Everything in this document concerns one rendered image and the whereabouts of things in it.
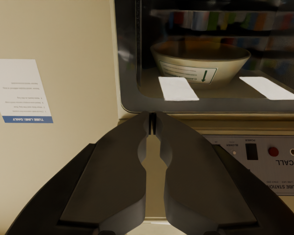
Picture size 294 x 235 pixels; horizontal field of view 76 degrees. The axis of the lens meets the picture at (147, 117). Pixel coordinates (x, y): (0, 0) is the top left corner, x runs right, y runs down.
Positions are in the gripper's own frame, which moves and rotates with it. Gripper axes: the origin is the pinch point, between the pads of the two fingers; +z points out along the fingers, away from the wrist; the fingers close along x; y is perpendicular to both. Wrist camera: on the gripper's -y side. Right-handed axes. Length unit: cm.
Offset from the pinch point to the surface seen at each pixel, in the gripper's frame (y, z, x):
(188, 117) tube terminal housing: 9.4, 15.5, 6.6
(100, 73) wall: 16, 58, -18
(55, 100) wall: 27, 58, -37
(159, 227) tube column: 41.8, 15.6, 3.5
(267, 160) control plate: 13.1, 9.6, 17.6
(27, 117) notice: 36, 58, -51
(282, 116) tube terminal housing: 8.9, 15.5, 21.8
